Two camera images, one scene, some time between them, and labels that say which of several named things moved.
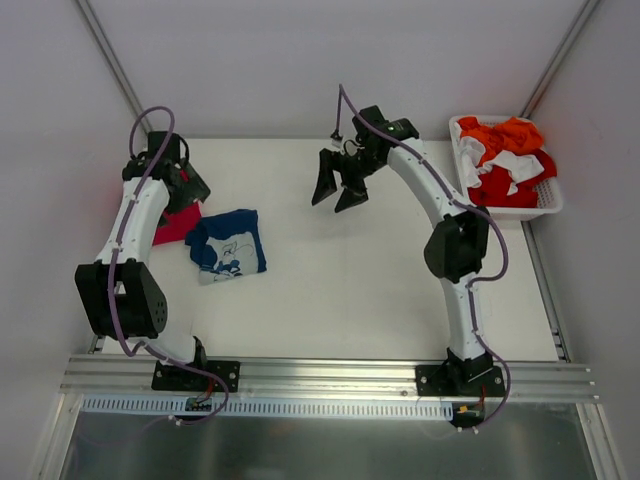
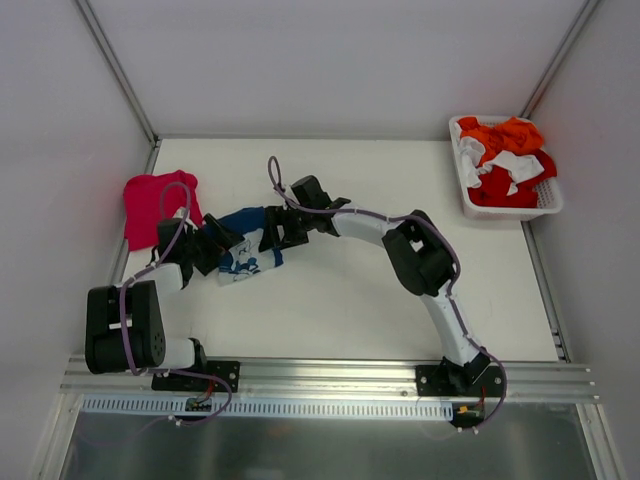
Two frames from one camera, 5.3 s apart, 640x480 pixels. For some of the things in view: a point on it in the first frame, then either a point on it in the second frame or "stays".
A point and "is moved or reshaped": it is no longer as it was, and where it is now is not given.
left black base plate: (173, 377) stays
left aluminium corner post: (86, 10) stays
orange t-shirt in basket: (514, 135) stays
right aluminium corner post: (561, 55) stays
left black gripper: (192, 185) -> (203, 250)
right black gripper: (347, 163) -> (279, 229)
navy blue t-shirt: (227, 246) is moved or reshaped
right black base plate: (459, 380) stays
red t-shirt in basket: (495, 183) stays
